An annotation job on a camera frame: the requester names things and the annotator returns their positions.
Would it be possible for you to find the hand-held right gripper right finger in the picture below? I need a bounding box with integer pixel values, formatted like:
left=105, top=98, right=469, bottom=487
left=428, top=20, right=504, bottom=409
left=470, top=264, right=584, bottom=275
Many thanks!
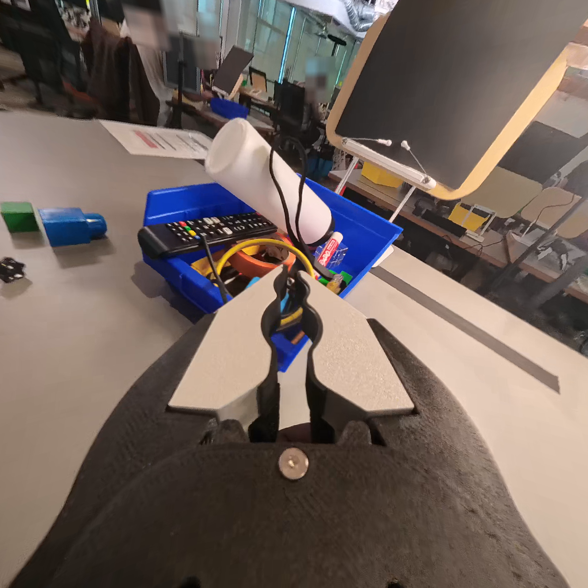
left=296, top=271, right=416, bottom=444

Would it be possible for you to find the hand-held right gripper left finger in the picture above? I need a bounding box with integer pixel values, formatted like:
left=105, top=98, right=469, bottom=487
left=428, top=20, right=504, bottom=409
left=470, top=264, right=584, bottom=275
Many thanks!
left=168, top=266, right=283, bottom=443

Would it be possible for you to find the large blue plastic bin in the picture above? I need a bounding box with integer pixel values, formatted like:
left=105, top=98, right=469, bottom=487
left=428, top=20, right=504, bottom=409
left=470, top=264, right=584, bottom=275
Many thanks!
left=138, top=174, right=404, bottom=374

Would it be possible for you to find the blue plastic block with knob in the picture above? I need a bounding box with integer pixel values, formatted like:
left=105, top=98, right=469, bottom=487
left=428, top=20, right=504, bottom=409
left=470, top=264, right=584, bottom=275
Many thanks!
left=38, top=208, right=108, bottom=248

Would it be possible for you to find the black knob with screw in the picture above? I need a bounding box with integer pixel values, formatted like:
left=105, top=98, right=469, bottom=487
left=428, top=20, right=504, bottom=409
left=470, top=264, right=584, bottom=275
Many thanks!
left=0, top=257, right=26, bottom=284

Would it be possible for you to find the green foam cube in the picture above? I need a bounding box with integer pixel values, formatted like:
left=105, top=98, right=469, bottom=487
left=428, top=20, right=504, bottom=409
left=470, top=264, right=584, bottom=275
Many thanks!
left=0, top=201, right=40, bottom=233

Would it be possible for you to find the orange tape roll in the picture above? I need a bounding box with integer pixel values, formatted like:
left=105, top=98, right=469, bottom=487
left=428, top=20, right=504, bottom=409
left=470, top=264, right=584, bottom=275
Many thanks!
left=227, top=234, right=298, bottom=279

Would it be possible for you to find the white red marker pen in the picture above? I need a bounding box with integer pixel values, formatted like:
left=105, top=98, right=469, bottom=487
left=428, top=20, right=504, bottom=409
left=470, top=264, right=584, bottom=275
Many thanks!
left=316, top=231, right=346, bottom=268

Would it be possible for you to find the black remote control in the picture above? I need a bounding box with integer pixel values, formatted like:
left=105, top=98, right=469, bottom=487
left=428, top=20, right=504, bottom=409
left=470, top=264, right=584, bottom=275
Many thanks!
left=138, top=212, right=279, bottom=259

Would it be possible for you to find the long wooden table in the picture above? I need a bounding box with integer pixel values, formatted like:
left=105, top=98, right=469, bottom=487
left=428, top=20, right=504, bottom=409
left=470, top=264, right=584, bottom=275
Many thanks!
left=328, top=169, right=588, bottom=305

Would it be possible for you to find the yellow storage bin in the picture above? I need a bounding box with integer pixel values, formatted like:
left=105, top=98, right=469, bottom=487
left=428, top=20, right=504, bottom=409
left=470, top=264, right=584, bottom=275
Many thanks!
left=360, top=161, right=406, bottom=189

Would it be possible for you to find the white plastic bottle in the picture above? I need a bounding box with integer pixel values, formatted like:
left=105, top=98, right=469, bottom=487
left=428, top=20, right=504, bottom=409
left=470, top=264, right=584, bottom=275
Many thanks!
left=204, top=118, right=337, bottom=246

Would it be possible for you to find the white metal stand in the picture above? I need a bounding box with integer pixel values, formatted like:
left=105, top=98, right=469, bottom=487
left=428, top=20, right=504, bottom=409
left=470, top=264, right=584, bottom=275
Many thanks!
left=334, top=137, right=438, bottom=224

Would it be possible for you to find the black metal stand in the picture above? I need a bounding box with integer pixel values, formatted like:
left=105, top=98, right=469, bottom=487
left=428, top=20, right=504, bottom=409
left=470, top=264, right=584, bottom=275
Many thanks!
left=491, top=197, right=588, bottom=296

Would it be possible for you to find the rounded light panel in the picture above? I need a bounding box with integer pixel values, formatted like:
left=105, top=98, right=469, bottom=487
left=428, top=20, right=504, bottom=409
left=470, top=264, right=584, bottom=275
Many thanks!
left=464, top=165, right=544, bottom=220

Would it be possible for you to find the white printed paper sheet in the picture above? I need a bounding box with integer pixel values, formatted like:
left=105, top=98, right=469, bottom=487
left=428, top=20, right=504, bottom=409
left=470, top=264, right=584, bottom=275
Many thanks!
left=99, top=119, right=215, bottom=161

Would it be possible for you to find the rounded beige panel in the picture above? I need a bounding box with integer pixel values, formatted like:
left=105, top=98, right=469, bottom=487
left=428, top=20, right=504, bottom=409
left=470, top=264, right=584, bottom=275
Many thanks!
left=521, top=186, right=588, bottom=240

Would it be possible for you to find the small blue bin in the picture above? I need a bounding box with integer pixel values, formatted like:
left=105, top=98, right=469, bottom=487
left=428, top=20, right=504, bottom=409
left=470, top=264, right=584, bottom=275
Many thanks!
left=209, top=97, right=250, bottom=120

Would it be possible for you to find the open laptop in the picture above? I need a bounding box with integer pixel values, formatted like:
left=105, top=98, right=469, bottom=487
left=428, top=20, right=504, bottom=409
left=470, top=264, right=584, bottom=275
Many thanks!
left=211, top=45, right=255, bottom=100

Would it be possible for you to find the dark panel with wooden edge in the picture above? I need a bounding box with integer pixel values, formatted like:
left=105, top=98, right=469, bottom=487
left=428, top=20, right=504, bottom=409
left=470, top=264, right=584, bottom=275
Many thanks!
left=325, top=0, right=588, bottom=201

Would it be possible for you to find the yellow network cable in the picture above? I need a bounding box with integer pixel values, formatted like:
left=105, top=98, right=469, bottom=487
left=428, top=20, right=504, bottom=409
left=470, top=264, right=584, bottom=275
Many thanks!
left=214, top=238, right=319, bottom=323

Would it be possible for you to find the black bottle cord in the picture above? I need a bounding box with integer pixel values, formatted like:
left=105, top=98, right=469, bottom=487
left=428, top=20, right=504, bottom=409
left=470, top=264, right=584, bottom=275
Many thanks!
left=268, top=135, right=339, bottom=282

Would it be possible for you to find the yellow bin in white frame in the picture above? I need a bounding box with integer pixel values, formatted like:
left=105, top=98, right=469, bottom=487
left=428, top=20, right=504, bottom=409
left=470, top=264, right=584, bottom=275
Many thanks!
left=447, top=201, right=498, bottom=237

